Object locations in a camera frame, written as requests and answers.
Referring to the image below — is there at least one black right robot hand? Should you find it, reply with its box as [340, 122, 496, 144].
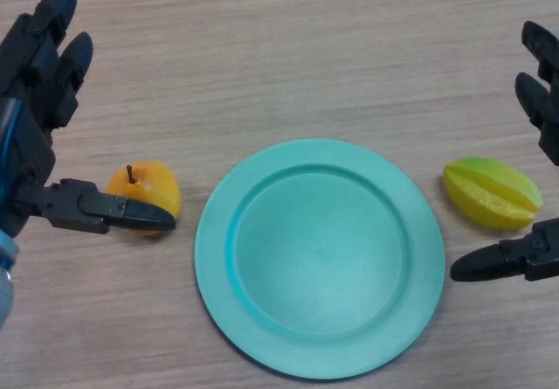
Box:
[449, 20, 559, 283]

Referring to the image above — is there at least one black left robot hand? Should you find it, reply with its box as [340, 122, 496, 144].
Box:
[0, 0, 177, 240]

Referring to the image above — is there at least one yellow green starfruit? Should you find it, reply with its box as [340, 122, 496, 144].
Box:
[442, 156, 544, 232]

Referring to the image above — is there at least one teal green round plate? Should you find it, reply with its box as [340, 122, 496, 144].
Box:
[194, 138, 445, 381]

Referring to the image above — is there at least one yellow orange pear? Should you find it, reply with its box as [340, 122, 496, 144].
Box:
[107, 160, 183, 237]

